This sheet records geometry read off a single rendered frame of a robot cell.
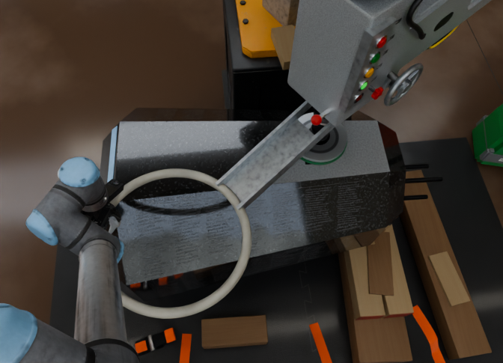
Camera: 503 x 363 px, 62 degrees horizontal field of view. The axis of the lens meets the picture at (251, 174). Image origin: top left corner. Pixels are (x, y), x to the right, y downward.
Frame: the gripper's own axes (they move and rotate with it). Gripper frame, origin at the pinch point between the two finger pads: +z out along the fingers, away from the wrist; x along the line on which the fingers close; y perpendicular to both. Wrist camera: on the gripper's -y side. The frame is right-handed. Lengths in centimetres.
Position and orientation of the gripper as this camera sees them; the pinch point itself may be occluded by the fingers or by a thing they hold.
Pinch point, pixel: (109, 220)
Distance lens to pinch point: 146.5
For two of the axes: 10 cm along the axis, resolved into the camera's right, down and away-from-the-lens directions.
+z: -1.0, 4.9, 8.6
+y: -3.1, 8.1, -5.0
